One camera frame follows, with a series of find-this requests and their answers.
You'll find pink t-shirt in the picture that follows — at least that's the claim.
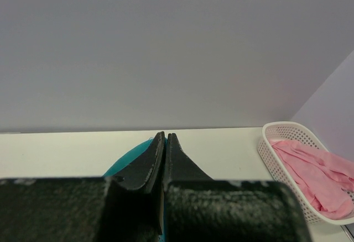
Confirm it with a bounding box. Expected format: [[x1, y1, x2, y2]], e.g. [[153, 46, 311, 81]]
[[270, 140, 353, 220]]

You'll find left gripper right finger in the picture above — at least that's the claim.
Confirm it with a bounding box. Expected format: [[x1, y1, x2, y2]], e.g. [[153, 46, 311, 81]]
[[163, 133, 213, 183]]

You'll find teal t-shirt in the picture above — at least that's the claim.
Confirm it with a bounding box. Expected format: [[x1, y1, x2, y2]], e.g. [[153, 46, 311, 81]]
[[103, 138, 166, 240]]

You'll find white perforated plastic basket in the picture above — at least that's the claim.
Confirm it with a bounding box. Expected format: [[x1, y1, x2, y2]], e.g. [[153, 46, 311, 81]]
[[257, 122, 353, 225]]

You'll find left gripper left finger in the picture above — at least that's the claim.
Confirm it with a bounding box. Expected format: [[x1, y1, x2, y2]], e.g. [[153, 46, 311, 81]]
[[109, 131, 165, 191]]

